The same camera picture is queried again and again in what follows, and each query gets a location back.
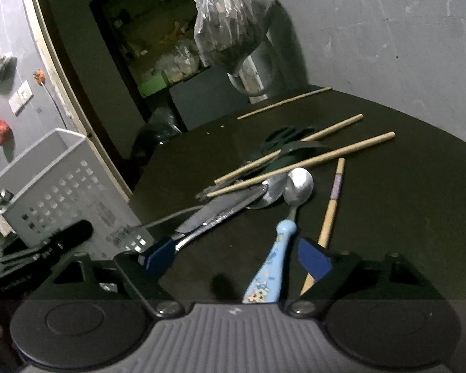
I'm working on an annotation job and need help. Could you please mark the large hanging plastic bag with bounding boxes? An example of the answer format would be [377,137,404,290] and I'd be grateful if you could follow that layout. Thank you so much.
[190,0,277,76]

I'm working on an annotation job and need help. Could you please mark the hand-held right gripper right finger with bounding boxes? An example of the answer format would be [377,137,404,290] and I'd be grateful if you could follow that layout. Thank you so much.
[287,237,432,318]

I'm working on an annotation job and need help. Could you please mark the plain wooden chopstick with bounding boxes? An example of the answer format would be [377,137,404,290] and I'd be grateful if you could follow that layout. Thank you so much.
[207,131,397,199]
[213,114,364,186]

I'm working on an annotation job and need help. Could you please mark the dark wooden shelf cabinet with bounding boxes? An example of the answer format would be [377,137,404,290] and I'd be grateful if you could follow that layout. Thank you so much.
[89,0,203,125]

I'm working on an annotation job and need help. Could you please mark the metal table knife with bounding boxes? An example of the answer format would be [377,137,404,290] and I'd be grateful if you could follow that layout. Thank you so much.
[176,186,268,236]

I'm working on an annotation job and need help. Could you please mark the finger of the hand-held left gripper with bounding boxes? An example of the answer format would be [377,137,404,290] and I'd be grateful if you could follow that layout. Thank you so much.
[0,246,68,267]
[21,219,94,256]

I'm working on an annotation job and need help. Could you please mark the white perforated utensil basket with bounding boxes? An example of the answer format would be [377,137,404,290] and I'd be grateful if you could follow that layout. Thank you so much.
[0,127,153,255]

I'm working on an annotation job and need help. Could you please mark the black garbage bag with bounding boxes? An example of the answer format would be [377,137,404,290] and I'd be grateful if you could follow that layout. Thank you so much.
[132,107,183,160]

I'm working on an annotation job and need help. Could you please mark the pale door frame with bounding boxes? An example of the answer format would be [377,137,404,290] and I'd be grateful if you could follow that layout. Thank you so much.
[25,0,135,203]

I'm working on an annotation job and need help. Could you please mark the plastic bags of food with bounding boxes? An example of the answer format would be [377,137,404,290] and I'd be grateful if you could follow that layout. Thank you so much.
[155,44,200,84]

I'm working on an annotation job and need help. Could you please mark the plain metal spoon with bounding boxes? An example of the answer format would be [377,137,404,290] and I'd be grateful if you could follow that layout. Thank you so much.
[174,174,289,250]

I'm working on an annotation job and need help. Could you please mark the small hanging plastic bag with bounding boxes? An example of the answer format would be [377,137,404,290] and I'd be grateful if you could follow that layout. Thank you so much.
[0,44,18,83]

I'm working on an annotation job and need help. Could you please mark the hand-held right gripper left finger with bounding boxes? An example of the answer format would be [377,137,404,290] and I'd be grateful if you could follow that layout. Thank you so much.
[52,236,185,317]

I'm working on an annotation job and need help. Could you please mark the dark green slotted spatula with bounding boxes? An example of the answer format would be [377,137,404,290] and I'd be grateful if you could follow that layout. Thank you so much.
[249,125,317,168]

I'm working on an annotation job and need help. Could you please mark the green box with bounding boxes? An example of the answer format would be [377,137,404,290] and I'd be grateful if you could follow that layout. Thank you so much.
[138,75,169,99]

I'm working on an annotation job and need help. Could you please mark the blue handled metal spoon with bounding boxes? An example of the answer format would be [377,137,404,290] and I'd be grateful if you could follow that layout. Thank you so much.
[242,167,315,304]

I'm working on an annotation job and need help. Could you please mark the wooden chopstick purple band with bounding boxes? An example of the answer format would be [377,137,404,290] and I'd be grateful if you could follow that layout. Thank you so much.
[237,87,333,120]
[300,158,346,295]

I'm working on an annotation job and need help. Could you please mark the white wall switch panel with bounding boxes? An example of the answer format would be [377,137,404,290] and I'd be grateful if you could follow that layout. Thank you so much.
[8,80,34,115]

